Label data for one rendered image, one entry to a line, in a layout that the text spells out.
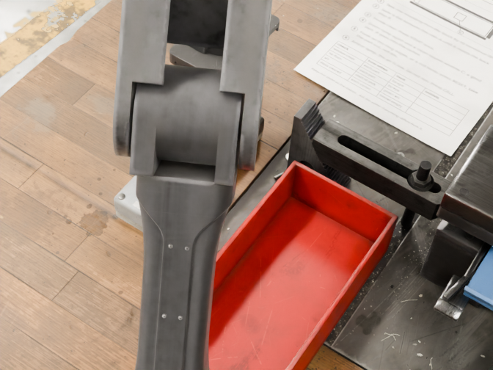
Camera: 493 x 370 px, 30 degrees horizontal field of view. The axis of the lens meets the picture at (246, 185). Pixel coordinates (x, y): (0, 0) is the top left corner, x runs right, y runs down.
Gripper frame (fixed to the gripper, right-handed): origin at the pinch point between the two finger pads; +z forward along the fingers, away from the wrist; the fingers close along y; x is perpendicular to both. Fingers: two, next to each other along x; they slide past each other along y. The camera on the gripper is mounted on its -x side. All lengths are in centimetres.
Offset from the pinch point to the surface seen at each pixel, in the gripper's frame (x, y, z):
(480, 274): 31.6, 5.4, -2.1
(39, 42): -95, -60, 98
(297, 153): 9.1, -0.6, 3.4
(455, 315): 31.6, 10.0, -1.6
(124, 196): -2.4, 14.0, 3.6
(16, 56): -96, -53, 98
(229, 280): 11.1, 14.7, 6.2
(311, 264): 16.7, 8.4, 6.3
